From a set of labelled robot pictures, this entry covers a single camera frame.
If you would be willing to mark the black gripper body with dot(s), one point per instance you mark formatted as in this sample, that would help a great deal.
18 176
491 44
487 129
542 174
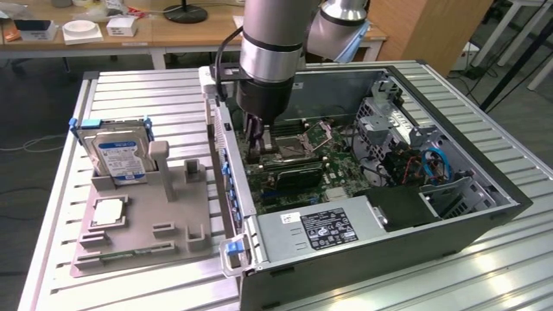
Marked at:
265 97

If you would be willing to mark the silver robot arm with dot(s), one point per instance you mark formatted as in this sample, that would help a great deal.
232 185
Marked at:
272 35

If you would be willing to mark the CPU socket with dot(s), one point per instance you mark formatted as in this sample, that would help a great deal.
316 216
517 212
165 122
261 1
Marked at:
293 147

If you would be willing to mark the installed RAM stick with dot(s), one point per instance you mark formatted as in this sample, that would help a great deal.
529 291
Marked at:
302 164

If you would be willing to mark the metal socket cover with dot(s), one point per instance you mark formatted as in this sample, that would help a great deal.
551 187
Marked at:
320 134

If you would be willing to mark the green motherboard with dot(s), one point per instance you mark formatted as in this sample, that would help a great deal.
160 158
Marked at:
337 162

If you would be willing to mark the silver chipset heatsink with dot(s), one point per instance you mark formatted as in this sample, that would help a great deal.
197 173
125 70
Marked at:
338 193

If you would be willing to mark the metal disk bay cage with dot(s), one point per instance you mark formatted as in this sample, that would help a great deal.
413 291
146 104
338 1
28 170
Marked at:
375 126

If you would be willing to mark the wooden desk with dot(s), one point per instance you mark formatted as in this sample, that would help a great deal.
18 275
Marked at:
181 35

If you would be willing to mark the black case fan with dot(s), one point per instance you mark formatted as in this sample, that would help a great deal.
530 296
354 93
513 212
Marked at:
394 165

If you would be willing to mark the grey power supply unit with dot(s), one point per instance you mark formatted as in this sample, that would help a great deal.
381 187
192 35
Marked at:
280 239

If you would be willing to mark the black lamp base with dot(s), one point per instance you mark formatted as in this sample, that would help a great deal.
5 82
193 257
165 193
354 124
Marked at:
185 14

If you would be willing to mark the hard disk with blue carrier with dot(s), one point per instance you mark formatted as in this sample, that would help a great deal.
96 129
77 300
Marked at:
116 155

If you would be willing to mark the grey parts rack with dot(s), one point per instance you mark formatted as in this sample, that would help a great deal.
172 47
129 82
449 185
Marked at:
142 220

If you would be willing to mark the black air shroud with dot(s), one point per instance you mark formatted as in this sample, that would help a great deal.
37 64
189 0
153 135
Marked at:
397 207

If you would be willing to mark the small white box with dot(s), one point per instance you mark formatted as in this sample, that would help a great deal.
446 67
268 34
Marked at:
121 27

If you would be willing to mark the silver CPU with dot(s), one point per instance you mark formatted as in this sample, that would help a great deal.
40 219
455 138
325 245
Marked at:
106 212

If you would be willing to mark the wooden cabinet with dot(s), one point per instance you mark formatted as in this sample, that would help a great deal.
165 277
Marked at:
427 35

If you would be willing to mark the black open PC case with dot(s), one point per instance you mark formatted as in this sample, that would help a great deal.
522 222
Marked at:
379 259

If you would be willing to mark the green loose RAM stick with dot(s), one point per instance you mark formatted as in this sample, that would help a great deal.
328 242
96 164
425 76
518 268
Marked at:
129 254

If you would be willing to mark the white round part on box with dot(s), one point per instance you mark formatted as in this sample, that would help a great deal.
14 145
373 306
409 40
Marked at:
81 30

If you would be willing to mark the grey cup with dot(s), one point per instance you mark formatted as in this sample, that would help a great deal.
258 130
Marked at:
61 3

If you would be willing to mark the white box with dark top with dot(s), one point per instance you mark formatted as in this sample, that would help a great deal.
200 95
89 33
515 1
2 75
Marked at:
34 29

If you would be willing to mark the orange item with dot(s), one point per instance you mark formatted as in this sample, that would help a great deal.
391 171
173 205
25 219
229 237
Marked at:
12 35

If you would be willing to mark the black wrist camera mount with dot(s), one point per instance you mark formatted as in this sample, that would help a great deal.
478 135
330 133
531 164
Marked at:
230 73

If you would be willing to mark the black slanted post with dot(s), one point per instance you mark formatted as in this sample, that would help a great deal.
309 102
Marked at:
514 71

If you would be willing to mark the white table frame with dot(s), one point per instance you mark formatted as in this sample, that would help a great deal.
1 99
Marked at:
505 29

